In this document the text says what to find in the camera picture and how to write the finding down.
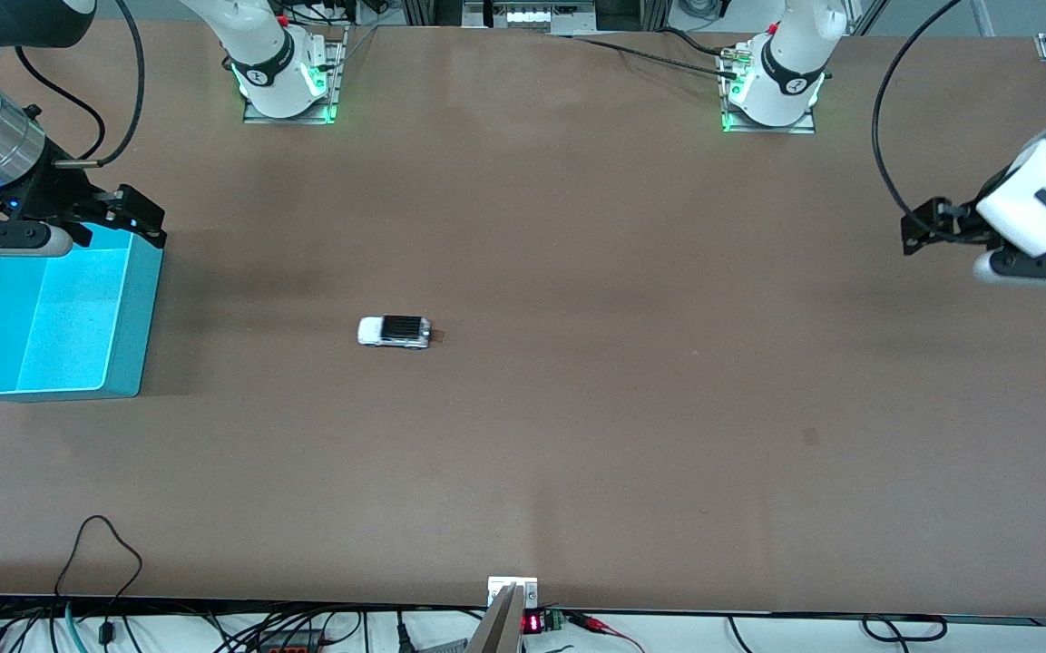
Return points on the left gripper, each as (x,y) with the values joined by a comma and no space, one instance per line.
(958,222)

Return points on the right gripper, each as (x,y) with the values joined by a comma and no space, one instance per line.
(64,192)

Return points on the white jeep toy black roof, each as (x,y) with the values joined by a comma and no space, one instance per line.
(376,331)

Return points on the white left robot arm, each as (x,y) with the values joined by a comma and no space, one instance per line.
(786,82)

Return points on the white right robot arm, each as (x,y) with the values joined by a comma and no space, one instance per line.
(268,82)

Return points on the cyan plastic bin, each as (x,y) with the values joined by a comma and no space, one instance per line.
(60,326)

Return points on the lit control box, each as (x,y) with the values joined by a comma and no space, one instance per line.
(532,16)

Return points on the orange terminal block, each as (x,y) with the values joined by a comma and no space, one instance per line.
(291,646)

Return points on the red LED display module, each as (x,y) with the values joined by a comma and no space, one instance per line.
(532,623)

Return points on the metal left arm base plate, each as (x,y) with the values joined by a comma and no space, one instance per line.
(772,130)

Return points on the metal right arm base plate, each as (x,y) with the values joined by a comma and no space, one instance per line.
(338,82)

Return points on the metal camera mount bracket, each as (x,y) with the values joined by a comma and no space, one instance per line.
(500,626)

